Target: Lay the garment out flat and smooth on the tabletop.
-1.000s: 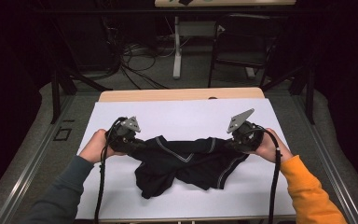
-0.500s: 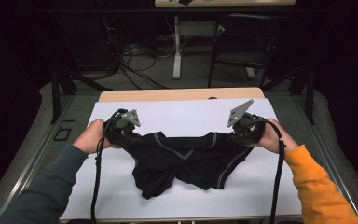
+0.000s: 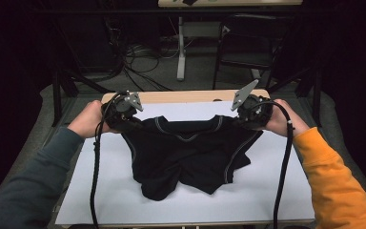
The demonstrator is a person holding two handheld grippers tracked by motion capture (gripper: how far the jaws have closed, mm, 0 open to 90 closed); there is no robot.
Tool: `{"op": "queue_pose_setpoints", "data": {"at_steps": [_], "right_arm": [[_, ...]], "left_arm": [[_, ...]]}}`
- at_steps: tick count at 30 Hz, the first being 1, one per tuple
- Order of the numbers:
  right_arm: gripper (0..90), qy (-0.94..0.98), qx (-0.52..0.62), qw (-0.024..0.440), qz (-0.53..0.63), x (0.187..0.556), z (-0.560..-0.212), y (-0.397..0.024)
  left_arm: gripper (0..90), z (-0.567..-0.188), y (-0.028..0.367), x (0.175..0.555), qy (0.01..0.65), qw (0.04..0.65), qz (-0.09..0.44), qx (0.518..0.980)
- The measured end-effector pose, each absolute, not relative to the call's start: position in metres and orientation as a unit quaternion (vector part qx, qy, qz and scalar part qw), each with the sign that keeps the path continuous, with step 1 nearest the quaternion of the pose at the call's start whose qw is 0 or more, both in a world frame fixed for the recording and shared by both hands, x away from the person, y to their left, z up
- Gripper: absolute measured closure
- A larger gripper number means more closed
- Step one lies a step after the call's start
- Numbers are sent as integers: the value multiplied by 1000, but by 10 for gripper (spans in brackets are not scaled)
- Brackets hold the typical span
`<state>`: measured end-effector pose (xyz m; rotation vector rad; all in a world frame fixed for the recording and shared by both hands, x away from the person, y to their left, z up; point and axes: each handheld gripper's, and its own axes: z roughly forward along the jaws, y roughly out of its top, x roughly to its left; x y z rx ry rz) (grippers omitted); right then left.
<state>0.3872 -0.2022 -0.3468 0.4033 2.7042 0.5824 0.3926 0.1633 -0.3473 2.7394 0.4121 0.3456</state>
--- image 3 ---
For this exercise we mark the white table mat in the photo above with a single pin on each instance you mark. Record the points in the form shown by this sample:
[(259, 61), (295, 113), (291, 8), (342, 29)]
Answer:
[(108, 191)]

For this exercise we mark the white desk leg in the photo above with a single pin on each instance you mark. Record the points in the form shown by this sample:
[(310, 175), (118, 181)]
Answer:
[(181, 54)]

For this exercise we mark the black metal frame stand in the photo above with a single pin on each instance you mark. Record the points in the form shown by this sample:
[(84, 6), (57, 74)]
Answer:
[(316, 95), (57, 95)]

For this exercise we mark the wooden table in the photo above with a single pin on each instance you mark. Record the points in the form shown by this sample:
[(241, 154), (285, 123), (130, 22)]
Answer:
[(184, 95)]

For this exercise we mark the person's left hand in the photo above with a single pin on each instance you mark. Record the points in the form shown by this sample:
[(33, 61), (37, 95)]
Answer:
[(87, 120)]

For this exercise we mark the black folding chair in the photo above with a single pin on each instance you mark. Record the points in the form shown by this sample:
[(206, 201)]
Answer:
[(251, 47)]

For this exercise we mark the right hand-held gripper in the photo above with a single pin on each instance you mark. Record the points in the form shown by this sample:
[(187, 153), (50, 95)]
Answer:
[(254, 111)]

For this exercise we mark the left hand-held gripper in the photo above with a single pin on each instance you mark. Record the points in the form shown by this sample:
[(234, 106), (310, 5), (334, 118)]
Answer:
[(122, 109)]

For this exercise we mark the person's right hand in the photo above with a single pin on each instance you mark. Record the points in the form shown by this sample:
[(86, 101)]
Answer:
[(282, 119)]

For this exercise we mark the black shorts with grey stitching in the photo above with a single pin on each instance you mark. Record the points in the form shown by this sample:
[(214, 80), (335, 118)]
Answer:
[(187, 152)]

